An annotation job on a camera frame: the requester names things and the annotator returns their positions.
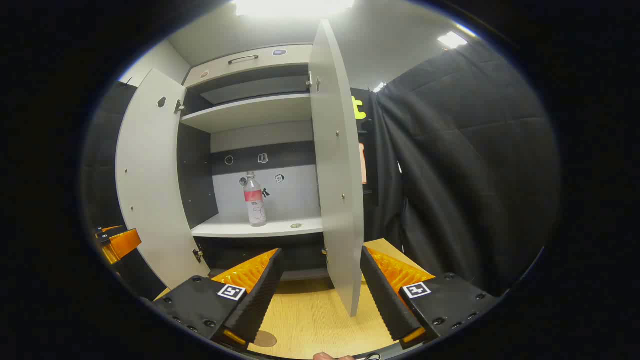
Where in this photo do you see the grey cabinet body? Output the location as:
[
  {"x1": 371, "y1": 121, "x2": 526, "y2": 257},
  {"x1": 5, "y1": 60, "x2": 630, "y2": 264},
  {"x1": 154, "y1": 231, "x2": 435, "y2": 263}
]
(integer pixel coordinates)
[{"x1": 177, "y1": 44, "x2": 331, "y2": 282}]

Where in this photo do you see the round brown coaster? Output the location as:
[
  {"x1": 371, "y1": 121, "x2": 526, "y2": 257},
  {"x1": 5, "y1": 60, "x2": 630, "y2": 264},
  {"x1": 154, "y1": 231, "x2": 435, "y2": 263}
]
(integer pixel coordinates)
[{"x1": 252, "y1": 330, "x2": 278, "y2": 349}]

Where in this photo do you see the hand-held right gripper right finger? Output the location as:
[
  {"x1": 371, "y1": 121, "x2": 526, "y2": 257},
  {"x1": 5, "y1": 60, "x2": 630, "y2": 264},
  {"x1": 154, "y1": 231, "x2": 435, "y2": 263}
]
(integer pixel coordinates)
[{"x1": 360, "y1": 245, "x2": 501, "y2": 350}]

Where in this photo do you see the clear bottle pink label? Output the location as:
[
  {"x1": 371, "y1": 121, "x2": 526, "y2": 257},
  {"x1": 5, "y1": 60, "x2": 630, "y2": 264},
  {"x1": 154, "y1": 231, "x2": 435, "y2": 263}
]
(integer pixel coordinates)
[{"x1": 243, "y1": 171, "x2": 268, "y2": 227}]

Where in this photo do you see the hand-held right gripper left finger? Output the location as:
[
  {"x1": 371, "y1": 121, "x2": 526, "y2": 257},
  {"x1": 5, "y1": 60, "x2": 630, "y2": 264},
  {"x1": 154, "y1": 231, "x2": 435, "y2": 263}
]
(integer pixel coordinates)
[{"x1": 152, "y1": 247, "x2": 285, "y2": 349}]

